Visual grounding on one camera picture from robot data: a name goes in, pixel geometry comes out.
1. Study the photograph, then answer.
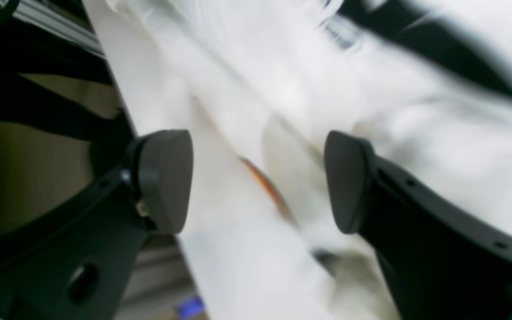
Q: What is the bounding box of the beige right gripper right finger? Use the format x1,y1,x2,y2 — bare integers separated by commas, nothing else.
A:
324,130,376,234

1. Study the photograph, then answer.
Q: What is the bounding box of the beige right gripper left finger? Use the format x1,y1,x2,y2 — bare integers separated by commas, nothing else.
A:
137,130,194,234

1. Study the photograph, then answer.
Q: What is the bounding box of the white T-shirt black print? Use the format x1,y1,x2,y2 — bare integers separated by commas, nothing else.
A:
84,0,512,320

